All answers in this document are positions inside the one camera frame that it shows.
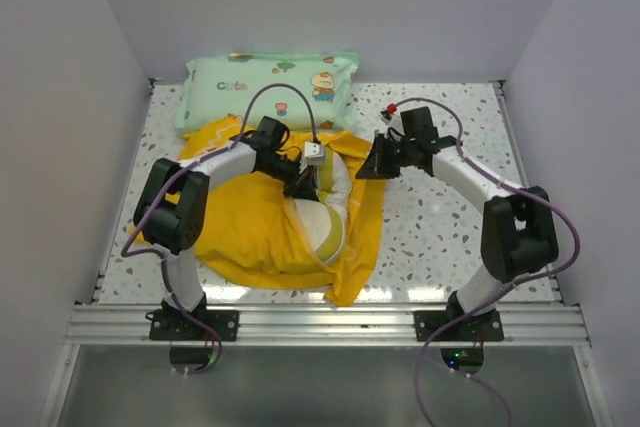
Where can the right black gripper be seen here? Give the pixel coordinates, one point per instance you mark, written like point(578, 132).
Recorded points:
point(376, 166)

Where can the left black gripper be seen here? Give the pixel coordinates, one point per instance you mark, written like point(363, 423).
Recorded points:
point(300, 185)

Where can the cream yellow-edged pillow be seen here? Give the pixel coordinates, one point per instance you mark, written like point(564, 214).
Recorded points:
point(324, 222)

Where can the yellow pillowcase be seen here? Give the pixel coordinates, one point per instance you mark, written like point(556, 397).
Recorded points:
point(251, 235)

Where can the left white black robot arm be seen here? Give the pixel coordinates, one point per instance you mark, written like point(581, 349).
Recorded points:
point(170, 217)

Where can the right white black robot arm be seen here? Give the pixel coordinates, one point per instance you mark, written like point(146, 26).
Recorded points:
point(518, 235)

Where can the green cartoon bear pillow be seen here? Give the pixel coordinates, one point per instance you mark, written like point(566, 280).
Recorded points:
point(299, 90)

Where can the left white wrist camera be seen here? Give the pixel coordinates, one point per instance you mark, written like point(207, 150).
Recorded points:
point(313, 155)

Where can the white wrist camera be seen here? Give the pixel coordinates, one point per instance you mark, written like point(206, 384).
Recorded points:
point(391, 117)
point(313, 155)

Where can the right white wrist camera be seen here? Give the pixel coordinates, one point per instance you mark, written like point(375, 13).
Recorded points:
point(391, 117)

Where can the aluminium mounting rail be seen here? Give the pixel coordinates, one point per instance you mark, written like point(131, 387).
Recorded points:
point(362, 325)

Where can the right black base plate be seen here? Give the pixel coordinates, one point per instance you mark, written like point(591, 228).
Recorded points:
point(486, 327)

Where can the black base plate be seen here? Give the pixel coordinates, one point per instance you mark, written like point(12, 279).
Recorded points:
point(486, 327)
point(173, 326)

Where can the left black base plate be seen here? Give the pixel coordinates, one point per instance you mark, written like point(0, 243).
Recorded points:
point(173, 326)

